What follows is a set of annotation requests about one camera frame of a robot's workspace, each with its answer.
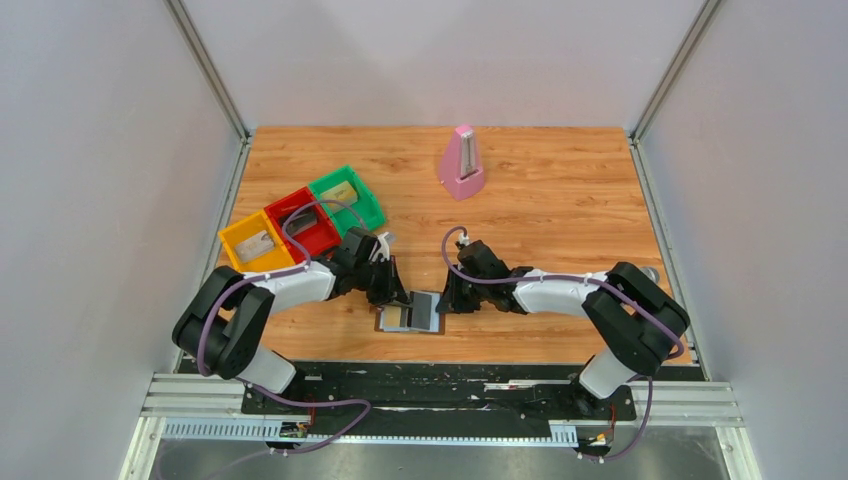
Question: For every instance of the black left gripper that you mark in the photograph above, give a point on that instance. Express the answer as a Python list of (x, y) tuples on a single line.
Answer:
[(385, 282)]

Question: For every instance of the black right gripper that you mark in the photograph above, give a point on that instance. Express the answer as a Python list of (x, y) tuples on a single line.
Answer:
[(460, 289)]

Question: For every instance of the brown leather card holder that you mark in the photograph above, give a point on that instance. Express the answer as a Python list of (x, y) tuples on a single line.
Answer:
[(438, 324)]

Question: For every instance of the black card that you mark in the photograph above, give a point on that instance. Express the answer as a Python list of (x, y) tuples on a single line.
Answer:
[(296, 224), (422, 311)]

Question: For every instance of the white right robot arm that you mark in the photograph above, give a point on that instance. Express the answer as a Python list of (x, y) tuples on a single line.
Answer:
[(641, 325)]

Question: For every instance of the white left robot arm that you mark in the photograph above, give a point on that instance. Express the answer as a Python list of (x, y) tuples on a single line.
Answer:
[(223, 325)]

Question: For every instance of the gold striped card in holder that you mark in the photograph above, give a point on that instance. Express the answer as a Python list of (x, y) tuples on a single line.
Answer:
[(395, 318)]

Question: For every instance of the gold card in green bin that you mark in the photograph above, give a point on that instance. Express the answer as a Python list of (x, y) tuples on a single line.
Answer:
[(339, 195)]

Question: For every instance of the silver card in yellow bin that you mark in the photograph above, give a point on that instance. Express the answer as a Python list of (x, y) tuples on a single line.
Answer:
[(255, 246)]

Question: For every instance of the green plastic bin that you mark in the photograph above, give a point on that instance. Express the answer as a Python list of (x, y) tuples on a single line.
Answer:
[(355, 204)]

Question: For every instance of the pink metronome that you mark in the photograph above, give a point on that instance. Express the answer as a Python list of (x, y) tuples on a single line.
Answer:
[(460, 170)]

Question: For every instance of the red plastic bin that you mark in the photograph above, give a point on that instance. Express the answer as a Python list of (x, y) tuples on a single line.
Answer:
[(311, 228)]

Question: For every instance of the yellow plastic bin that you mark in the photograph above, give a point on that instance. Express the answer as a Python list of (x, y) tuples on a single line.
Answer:
[(230, 236)]

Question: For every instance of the black microphone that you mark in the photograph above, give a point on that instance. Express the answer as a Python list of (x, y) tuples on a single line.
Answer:
[(652, 273)]

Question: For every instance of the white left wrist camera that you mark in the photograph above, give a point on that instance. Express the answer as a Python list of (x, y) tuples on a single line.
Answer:
[(383, 247)]

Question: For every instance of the black mounting rail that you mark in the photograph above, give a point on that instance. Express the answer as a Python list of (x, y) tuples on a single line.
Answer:
[(411, 403)]

